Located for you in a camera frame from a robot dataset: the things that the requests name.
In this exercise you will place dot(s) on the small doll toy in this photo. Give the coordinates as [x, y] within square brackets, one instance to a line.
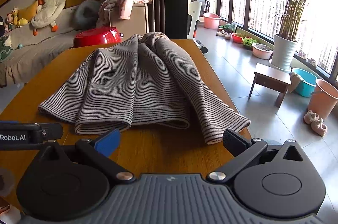
[8, 22]

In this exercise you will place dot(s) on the pink fluffy slipper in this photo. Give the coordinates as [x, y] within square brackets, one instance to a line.
[319, 127]
[311, 117]

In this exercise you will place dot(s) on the red round stool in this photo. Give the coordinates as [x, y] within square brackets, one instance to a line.
[97, 37]

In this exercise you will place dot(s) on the red plastic basin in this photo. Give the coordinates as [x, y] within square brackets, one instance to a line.
[239, 38]

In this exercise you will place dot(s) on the small brown wooden stool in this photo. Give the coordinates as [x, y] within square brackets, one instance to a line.
[272, 76]

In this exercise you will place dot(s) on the yellow round toy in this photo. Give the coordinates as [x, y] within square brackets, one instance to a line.
[22, 22]

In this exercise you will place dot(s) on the pink plastic bucket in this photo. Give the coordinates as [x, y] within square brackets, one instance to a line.
[323, 100]

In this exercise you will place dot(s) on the white duck plush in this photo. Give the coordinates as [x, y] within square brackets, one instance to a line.
[50, 10]

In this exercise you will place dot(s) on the yellow plush toy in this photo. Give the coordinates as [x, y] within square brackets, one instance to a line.
[15, 15]

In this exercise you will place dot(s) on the pink clothes pile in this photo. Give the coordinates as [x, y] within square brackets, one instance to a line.
[124, 2]

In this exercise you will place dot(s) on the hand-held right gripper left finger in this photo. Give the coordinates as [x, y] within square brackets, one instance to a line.
[108, 142]

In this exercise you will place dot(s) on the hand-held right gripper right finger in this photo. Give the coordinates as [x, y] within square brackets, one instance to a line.
[235, 143]

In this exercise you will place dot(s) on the potted palm in white pot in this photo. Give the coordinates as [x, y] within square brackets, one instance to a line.
[284, 52]

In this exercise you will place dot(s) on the pair of small shoes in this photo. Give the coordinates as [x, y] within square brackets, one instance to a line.
[224, 34]

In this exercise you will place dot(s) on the green dinosaur plush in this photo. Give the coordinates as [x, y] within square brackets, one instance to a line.
[5, 48]

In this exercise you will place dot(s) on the small yellow cushion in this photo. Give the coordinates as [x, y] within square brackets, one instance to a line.
[26, 11]

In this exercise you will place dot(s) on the white floor appliance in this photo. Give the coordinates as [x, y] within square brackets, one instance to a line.
[194, 18]

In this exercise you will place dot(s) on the black framed window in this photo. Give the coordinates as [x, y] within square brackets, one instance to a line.
[231, 2]

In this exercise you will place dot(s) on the striped grey sweater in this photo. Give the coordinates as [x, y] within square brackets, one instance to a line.
[132, 81]

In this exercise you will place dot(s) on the blue plastic basin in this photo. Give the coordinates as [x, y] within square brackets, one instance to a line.
[306, 84]

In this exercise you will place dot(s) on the tray of green plants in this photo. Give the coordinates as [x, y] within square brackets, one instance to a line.
[249, 42]

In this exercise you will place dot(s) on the beige sofa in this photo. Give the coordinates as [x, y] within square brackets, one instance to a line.
[39, 48]

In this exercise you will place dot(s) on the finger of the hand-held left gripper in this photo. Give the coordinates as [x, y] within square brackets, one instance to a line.
[50, 131]

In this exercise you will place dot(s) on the grey donut pillow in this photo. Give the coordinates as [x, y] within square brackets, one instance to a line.
[87, 13]

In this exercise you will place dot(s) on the pink plastic basin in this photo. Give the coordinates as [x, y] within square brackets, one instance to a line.
[211, 21]

